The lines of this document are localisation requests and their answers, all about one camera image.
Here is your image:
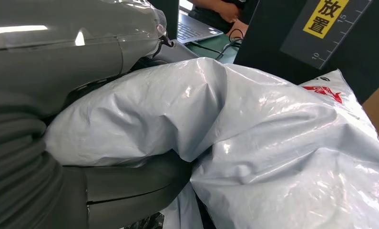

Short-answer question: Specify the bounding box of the white plastic mailer package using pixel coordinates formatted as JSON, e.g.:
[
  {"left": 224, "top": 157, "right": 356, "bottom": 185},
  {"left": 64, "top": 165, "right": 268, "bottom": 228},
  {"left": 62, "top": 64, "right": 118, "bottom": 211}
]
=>
[{"left": 44, "top": 57, "right": 379, "bottom": 229}]

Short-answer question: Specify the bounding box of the black inbound scanner machine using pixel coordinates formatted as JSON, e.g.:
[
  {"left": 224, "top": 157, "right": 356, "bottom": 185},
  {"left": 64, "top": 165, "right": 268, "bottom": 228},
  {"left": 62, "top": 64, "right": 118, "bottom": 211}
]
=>
[{"left": 131, "top": 0, "right": 379, "bottom": 105}]

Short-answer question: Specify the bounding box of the black laptop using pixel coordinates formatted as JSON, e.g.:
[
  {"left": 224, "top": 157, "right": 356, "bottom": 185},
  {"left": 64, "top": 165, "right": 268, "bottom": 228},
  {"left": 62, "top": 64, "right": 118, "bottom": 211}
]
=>
[{"left": 148, "top": 0, "right": 224, "bottom": 45}]

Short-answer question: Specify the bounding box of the person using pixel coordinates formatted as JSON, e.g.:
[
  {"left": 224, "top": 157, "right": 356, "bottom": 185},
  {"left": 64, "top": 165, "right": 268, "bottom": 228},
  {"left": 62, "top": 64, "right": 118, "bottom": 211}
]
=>
[{"left": 189, "top": 0, "right": 259, "bottom": 39}]

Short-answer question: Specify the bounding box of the black laptop cable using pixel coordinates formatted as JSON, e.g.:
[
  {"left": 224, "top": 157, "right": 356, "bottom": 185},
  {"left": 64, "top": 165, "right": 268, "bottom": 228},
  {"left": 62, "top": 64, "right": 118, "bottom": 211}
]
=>
[{"left": 189, "top": 28, "right": 244, "bottom": 61}]

